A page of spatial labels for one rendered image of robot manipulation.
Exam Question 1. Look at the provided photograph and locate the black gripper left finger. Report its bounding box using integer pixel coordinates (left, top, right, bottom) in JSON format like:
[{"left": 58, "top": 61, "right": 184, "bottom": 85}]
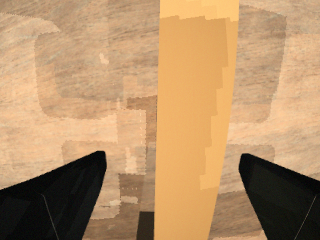
[{"left": 0, "top": 151, "right": 107, "bottom": 240}]

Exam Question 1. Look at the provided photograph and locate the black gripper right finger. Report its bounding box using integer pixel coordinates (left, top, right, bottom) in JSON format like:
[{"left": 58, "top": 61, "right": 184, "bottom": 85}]
[{"left": 239, "top": 153, "right": 320, "bottom": 240}]

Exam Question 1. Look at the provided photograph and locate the tan wooden rail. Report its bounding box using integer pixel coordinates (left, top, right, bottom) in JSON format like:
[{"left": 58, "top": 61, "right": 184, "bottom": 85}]
[{"left": 153, "top": 0, "right": 239, "bottom": 240}]

